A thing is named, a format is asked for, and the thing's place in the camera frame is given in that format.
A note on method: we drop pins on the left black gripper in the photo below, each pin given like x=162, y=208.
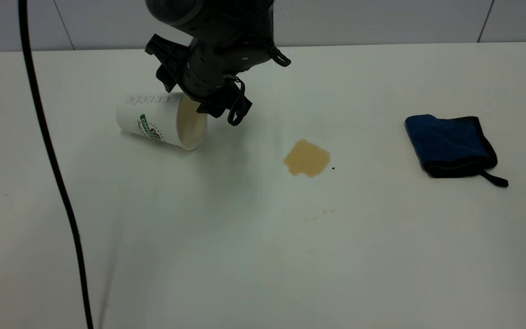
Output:
x=219, y=61

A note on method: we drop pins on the white paper coffee cup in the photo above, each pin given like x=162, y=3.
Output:
x=153, y=119

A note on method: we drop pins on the blue cloth with black trim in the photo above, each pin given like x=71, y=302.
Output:
x=448, y=141

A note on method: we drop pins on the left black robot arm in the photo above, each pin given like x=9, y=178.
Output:
x=208, y=11

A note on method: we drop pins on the brown coffee spill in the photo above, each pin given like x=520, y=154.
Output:
x=307, y=158

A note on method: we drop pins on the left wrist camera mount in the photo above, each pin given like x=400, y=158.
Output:
x=167, y=59

